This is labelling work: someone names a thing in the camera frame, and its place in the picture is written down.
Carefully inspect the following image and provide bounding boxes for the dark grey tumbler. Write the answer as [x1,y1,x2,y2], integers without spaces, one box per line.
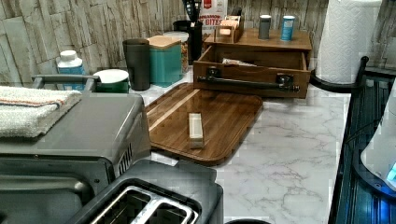
[122,38,150,91]

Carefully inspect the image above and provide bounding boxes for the folded white striped towel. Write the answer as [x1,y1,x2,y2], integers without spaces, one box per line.
[0,86,82,137]

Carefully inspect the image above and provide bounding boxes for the white paper towel roll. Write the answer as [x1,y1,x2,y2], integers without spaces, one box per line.
[316,0,382,84]

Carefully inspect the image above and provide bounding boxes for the wooden tea bag organizer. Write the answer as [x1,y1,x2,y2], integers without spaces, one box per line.
[214,15,244,43]

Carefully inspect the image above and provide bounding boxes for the black utensils in holder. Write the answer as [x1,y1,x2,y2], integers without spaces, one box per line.
[182,0,202,22]

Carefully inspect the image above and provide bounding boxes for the cinnamon bites cereal box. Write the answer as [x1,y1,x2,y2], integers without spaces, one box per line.
[199,0,228,38]

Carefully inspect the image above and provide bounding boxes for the grey spice shaker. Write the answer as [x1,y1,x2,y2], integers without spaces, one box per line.
[259,15,272,39]

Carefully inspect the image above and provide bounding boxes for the blue spice shaker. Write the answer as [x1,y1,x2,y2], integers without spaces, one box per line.
[280,15,295,41]

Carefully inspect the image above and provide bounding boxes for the wooden drawer with black handle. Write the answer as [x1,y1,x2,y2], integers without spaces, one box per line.
[193,45,310,99]

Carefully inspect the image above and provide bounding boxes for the green mug with white lid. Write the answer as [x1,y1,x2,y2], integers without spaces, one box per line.
[94,69,129,93]

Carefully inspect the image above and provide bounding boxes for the wooden cutting board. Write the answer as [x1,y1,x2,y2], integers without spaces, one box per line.
[146,83,262,166]

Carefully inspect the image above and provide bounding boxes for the small wooden block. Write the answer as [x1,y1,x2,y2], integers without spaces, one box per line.
[189,113,204,148]

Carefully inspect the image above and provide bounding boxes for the white blue plastic bottle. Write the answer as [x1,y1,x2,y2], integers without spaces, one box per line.
[57,50,85,91]

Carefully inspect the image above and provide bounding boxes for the black slot toaster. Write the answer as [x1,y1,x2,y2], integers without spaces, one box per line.
[66,160,224,224]

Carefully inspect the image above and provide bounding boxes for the black paper towel holder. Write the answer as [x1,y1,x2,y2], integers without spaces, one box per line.
[309,56,369,93]

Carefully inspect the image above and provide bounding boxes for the wooden drawer cabinet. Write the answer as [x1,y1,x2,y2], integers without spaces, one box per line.
[204,28,313,69]

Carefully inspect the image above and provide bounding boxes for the teal canister with wooden lid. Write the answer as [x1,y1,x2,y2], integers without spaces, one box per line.
[148,35,182,87]

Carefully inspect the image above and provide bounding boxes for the silver toaster oven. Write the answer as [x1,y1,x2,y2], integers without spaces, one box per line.
[0,79,150,224]

